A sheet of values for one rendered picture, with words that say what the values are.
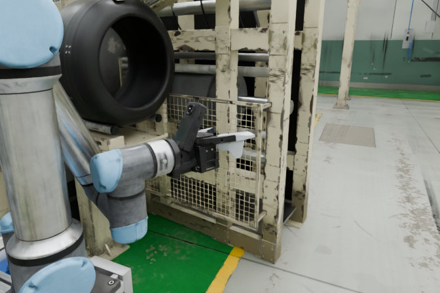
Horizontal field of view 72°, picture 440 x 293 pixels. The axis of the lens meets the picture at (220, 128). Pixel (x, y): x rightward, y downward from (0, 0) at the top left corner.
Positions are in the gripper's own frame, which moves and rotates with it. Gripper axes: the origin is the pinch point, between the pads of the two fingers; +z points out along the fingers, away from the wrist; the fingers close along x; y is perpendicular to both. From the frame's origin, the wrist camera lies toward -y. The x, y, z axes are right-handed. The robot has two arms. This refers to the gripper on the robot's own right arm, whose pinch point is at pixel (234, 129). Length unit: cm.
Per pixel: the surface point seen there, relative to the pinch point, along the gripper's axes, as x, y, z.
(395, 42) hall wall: -308, -70, 916
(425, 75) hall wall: -241, 31, 955
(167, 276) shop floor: -89, 95, 19
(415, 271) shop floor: 0, 107, 131
